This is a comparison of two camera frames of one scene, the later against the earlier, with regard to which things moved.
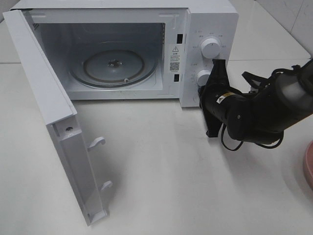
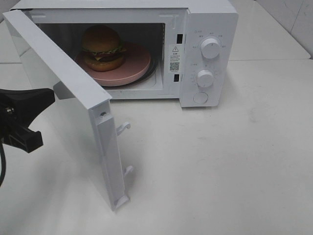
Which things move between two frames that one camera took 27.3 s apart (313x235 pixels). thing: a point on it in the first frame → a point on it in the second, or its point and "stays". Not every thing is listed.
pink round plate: (308, 165) → (137, 61)
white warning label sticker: (174, 58) stays
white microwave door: (63, 123) → (83, 109)
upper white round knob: (211, 48) stays
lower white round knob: (203, 77) stays
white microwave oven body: (136, 49) stays
